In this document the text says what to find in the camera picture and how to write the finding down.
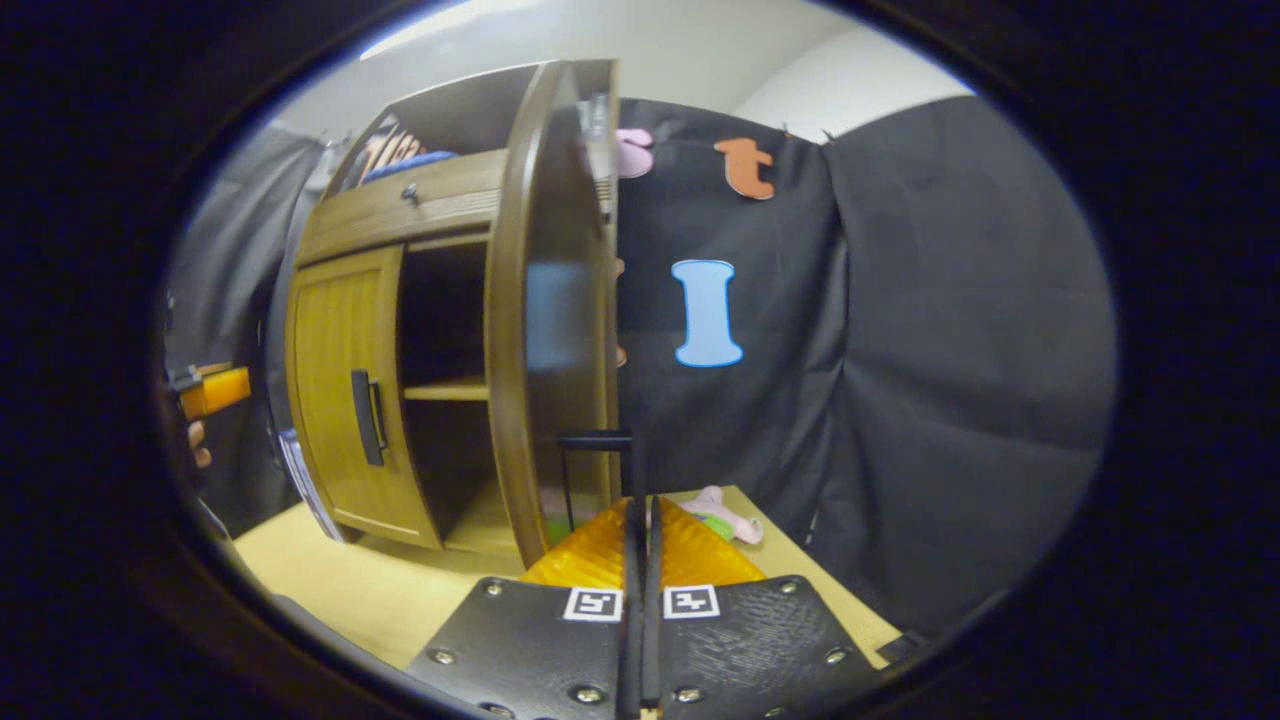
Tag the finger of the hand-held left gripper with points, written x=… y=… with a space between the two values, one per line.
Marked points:
x=225 y=392
x=200 y=370

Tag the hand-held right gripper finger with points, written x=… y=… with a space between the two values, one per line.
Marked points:
x=652 y=650
x=633 y=650

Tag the wooden cabinet door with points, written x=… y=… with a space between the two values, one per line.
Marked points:
x=560 y=300
x=335 y=400

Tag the wooden double-door shoe cabinet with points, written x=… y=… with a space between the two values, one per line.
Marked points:
x=440 y=200

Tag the white paperback book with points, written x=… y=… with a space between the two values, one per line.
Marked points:
x=298 y=470

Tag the pink and green plush toy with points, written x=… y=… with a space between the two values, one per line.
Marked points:
x=725 y=515

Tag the pale blue paperback book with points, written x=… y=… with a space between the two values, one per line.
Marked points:
x=325 y=515

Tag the stack of leaning books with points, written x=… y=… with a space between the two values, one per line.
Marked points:
x=390 y=150

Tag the wooden drawer with black knob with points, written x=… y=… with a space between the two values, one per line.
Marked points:
x=440 y=195

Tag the folded blue towel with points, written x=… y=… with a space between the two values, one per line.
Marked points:
x=410 y=163

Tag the black backdrop cloth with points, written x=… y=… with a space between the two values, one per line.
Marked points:
x=950 y=350

